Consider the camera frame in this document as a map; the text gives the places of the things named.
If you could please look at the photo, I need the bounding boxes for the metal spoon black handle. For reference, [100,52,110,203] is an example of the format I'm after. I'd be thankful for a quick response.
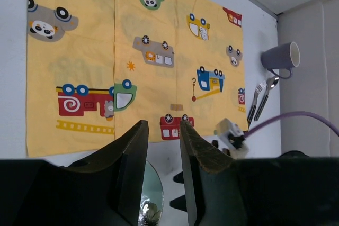
[254,76,280,121]

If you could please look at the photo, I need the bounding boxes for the yellow car print cloth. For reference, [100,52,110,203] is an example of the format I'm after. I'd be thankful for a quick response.
[26,0,248,157]

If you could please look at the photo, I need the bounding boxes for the purple mug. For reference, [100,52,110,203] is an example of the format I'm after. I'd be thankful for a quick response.
[261,41,300,79]

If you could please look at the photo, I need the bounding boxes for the metal fork black handle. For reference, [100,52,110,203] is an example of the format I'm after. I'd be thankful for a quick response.
[247,81,267,129]

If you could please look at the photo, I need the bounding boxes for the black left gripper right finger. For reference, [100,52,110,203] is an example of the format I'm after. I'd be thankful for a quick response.
[180,122,338,225]

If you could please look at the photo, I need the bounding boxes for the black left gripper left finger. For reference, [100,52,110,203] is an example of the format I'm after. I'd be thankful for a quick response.
[1,120,149,225]

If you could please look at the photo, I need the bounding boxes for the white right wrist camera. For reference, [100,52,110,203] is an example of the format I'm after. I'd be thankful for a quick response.
[215,118,249,159]

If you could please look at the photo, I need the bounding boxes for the green floral plate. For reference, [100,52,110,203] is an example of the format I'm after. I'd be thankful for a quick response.
[138,161,164,226]

